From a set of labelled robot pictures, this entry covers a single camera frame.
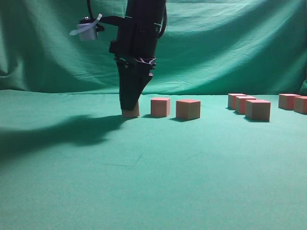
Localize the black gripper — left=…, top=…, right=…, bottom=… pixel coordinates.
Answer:
left=100, top=14, right=159, bottom=111

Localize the pink cube column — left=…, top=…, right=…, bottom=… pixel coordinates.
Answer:
left=176, top=99, right=201, bottom=120
left=150, top=98, right=171, bottom=117
left=235, top=96, right=257, bottom=115
left=278, top=93, right=300, bottom=110
left=227, top=93, right=246, bottom=110
left=293, top=96, right=307, bottom=114
left=245, top=99, right=271, bottom=122
left=122, top=101, right=140, bottom=118

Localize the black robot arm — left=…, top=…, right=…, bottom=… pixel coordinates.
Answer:
left=100, top=0, right=167, bottom=111

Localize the green cloth backdrop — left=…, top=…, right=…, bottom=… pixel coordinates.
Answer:
left=0, top=0, right=307, bottom=94

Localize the black cable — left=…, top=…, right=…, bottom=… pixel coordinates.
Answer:
left=157, top=4, right=168, bottom=39

